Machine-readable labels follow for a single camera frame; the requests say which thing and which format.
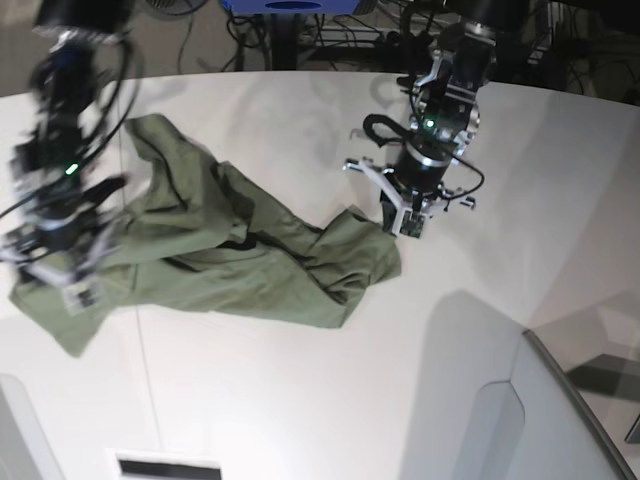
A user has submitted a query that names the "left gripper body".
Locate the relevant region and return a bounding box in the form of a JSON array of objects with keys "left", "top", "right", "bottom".
[{"left": 384, "top": 142, "right": 451, "bottom": 200}]

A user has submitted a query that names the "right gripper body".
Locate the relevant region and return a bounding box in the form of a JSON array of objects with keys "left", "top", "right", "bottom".
[{"left": 4, "top": 175, "right": 125, "bottom": 265}]

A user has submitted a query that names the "green t-shirt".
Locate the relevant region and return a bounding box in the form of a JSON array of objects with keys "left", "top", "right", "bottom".
[{"left": 9, "top": 114, "right": 401, "bottom": 357}]

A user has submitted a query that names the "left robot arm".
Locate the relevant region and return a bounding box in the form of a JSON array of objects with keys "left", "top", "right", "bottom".
[{"left": 344, "top": 1, "right": 529, "bottom": 238}]

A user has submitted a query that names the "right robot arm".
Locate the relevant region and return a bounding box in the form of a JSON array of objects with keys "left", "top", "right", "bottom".
[{"left": 1, "top": 1, "right": 135, "bottom": 314}]

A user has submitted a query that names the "black power strip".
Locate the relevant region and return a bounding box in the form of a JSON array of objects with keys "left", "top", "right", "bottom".
[{"left": 312, "top": 25, "right": 397, "bottom": 48}]

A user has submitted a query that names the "white label plate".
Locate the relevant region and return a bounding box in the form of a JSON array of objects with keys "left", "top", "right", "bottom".
[{"left": 108, "top": 449, "right": 225, "bottom": 480}]

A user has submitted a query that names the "black table leg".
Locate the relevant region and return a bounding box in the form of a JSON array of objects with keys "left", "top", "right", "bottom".
[{"left": 267, "top": 14, "right": 304, "bottom": 71}]

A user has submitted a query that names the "blue box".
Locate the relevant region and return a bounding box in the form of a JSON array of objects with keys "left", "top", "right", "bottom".
[{"left": 222, "top": 0, "right": 360, "bottom": 15}]

